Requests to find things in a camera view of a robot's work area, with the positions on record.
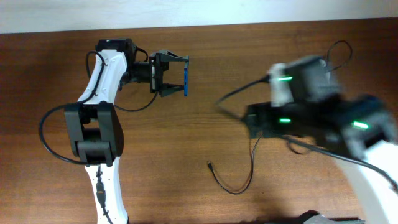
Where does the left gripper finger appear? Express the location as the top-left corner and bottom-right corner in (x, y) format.
(159, 83), (185, 97)
(159, 49), (189, 63)

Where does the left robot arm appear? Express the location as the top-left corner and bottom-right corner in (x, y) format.
(64, 39), (189, 223)

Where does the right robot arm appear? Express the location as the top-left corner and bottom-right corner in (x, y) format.
(243, 55), (397, 223)

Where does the black USB charging cable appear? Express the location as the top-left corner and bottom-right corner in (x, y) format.
(207, 40), (353, 195)

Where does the blue Galaxy smartphone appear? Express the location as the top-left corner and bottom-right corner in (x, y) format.
(183, 65), (188, 96)

